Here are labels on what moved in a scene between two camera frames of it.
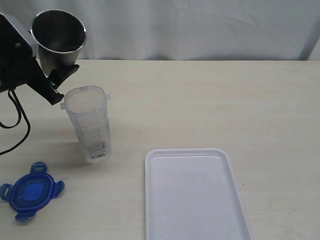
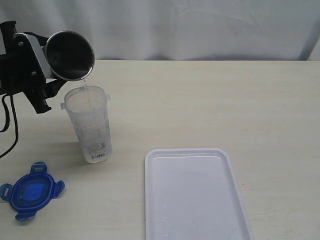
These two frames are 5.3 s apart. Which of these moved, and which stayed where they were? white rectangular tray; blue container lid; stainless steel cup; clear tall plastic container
Moved: stainless steel cup
Stayed: blue container lid; clear tall plastic container; white rectangular tray
